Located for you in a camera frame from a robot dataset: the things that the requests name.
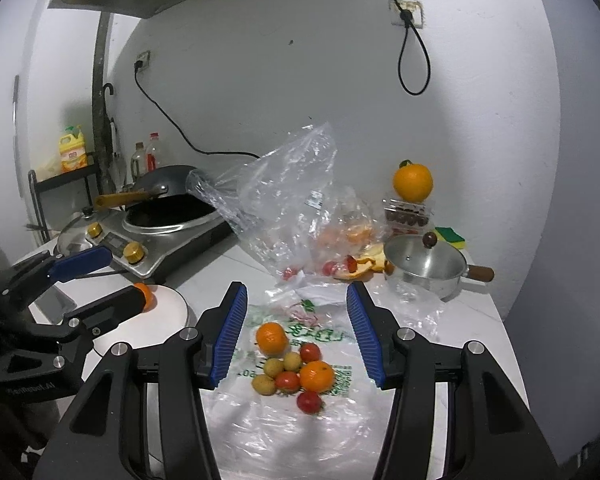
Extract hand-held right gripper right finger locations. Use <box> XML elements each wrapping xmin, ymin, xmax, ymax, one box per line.
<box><xmin>346</xmin><ymin>282</ymin><xmax>561</xmax><ymax>480</ymax></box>

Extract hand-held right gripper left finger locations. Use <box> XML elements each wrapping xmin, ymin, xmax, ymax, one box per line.
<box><xmin>40</xmin><ymin>281</ymin><xmax>249</xmax><ymax>480</ymax></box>

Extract white round plate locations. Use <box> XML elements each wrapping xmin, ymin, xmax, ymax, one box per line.
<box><xmin>82</xmin><ymin>284</ymin><xmax>199</xmax><ymax>376</ymax></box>

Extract large orange with leaf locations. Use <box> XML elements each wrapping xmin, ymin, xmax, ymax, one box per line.
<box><xmin>392</xmin><ymin>159</ymin><xmax>434</xmax><ymax>204</ymax></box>

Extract clear plastic bag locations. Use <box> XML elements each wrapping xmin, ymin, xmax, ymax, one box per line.
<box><xmin>186</xmin><ymin>121</ymin><xmax>396</xmax><ymax>287</ymax></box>

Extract grey vertical pipe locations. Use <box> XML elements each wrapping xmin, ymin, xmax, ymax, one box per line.
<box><xmin>92</xmin><ymin>10</ymin><xmax>116</xmax><ymax>201</ymax></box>

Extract yellow green sponge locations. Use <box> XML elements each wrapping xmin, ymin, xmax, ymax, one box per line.
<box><xmin>434</xmin><ymin>226</ymin><xmax>467</xmax><ymax>251</ymax></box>

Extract glass pot lid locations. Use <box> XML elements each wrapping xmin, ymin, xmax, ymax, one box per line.
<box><xmin>56</xmin><ymin>207</ymin><xmax>104</xmax><ymax>257</ymax></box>

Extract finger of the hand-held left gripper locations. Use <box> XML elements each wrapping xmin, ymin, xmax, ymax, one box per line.
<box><xmin>0</xmin><ymin>246</ymin><xmax>115</xmax><ymax>311</ymax></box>
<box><xmin>54</xmin><ymin>285</ymin><xmax>148</xmax><ymax>367</ymax></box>

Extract small orange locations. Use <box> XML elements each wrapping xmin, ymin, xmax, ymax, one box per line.
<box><xmin>255</xmin><ymin>322</ymin><xmax>289</xmax><ymax>356</ymax></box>
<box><xmin>135</xmin><ymin>283</ymin><xmax>159</xmax><ymax>311</ymax></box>
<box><xmin>299</xmin><ymin>360</ymin><xmax>336</xmax><ymax>394</ymax></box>

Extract steel pot with wooden handle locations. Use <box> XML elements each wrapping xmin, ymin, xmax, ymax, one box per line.
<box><xmin>386</xmin><ymin>259</ymin><xmax>496</xmax><ymax>302</ymax></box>

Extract yellow detergent bottle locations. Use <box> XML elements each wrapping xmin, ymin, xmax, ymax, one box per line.
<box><xmin>57</xmin><ymin>125</ymin><xmax>89</xmax><ymax>174</ymax></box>

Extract oil bottle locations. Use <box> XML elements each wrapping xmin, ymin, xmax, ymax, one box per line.
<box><xmin>131</xmin><ymin>141</ymin><xmax>147</xmax><ymax>182</ymax></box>

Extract silver induction cooker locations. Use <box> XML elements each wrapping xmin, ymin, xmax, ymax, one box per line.
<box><xmin>82</xmin><ymin>204</ymin><xmax>234</xmax><ymax>282</ymax></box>

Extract steel pot lid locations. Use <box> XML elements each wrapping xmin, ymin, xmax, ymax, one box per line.
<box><xmin>383</xmin><ymin>232</ymin><xmax>469</xmax><ymax>282</ymax></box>

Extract black cooker cable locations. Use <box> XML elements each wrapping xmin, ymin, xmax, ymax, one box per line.
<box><xmin>132</xmin><ymin>60</ymin><xmax>262</xmax><ymax>159</ymax></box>

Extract wide wall outlet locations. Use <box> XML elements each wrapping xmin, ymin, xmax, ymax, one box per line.
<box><xmin>389</xmin><ymin>0</ymin><xmax>425</xmax><ymax>29</ymax></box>

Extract black looped cable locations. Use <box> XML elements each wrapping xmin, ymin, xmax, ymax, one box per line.
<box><xmin>380</xmin><ymin>0</ymin><xmax>432</xmax><ymax>96</ymax></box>

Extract orange peel scraps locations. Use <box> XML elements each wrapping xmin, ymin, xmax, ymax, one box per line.
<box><xmin>320</xmin><ymin>224</ymin><xmax>376</xmax><ymax>254</ymax></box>

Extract black metal rack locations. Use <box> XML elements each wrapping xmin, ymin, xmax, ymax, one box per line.
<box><xmin>28</xmin><ymin>156</ymin><xmax>104</xmax><ymax>242</ymax></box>

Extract black wok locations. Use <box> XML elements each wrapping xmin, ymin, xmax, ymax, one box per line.
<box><xmin>94</xmin><ymin>165</ymin><xmax>222</xmax><ymax>235</ymax></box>

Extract orange peel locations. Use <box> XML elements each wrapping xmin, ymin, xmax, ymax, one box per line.
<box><xmin>347</xmin><ymin>242</ymin><xmax>387</xmax><ymax>281</ymax></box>

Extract clear bottle with red cap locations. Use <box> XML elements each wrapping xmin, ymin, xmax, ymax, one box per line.
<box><xmin>145</xmin><ymin>132</ymin><xmax>164</xmax><ymax>172</ymax></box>

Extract printed plastic bag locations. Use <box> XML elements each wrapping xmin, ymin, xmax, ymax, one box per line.
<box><xmin>200</xmin><ymin>280</ymin><xmax>447</xmax><ymax>480</ymax></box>

